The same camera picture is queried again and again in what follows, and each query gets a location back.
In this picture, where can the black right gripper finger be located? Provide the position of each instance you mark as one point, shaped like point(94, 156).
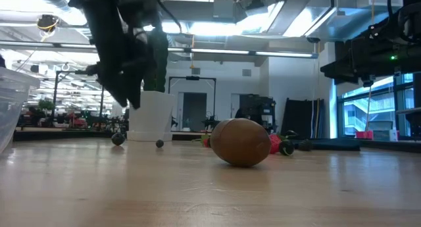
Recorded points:
point(345, 72)

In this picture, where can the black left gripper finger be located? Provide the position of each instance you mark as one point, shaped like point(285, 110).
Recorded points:
point(136, 85)
point(115, 85)

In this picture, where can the dark blueberry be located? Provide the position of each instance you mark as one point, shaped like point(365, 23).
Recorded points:
point(117, 139)
point(159, 143)

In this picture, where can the blackberry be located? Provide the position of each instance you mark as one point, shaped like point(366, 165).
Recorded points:
point(306, 145)

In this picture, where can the red strawberry green leaves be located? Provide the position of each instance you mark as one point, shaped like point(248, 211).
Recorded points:
point(206, 142)
point(275, 144)

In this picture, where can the brown kiwi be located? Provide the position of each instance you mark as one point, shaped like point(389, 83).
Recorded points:
point(240, 143)

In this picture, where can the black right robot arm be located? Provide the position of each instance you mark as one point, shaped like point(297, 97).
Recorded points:
point(408, 29)

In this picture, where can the clear plastic tupperware container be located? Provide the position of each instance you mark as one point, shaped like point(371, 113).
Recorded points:
point(13, 105)

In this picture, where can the tall green cactus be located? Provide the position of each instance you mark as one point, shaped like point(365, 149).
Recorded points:
point(159, 62)

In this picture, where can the white plant pot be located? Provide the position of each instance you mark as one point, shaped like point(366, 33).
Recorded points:
point(151, 118)

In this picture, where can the black leaning panels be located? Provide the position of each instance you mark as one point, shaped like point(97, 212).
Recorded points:
point(301, 118)

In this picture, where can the red plastic bin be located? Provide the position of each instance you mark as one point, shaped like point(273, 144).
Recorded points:
point(364, 135)

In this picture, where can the small green office plant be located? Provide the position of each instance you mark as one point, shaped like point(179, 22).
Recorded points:
point(46, 105)

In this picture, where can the folded dark blue cloth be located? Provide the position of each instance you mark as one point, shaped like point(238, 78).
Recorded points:
point(332, 144)

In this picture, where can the grey teal box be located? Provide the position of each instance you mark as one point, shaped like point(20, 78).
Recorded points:
point(385, 135)

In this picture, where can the black equipment cart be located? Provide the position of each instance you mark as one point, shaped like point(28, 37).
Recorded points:
point(260, 112)

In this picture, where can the long ceiling light strip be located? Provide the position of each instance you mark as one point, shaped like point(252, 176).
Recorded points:
point(230, 51)

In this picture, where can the grey ceiling box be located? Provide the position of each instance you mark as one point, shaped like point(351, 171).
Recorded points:
point(224, 9)

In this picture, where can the black dome security camera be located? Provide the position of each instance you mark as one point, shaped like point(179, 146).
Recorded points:
point(313, 40)

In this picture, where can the black metal frame stand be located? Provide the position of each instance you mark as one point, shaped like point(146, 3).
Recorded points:
point(56, 95)

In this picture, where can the grey wall vent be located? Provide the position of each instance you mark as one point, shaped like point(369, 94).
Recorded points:
point(246, 72)
point(195, 71)

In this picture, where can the black ceiling-hung camera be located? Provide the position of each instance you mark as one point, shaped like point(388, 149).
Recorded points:
point(47, 23)

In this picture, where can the black aluminium table frame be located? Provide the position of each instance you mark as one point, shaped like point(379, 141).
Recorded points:
point(65, 135)

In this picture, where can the large silver ventilation duct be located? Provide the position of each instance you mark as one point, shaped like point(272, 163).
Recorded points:
point(296, 10)

